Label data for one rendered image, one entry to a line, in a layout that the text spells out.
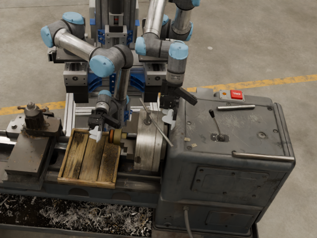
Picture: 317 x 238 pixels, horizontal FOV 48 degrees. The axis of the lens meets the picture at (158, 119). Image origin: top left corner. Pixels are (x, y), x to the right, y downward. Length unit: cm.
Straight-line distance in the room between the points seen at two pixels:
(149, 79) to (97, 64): 50
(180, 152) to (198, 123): 21
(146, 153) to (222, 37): 323
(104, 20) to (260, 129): 117
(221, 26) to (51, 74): 233
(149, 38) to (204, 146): 54
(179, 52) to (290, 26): 407
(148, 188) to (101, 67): 68
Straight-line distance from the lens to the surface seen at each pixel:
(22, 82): 388
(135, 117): 181
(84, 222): 215
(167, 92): 148
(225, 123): 176
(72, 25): 212
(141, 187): 193
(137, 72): 230
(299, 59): 477
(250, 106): 187
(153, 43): 151
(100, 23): 233
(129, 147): 176
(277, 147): 176
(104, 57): 177
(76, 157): 202
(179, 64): 141
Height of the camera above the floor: 249
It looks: 46 degrees down
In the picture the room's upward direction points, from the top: 8 degrees clockwise
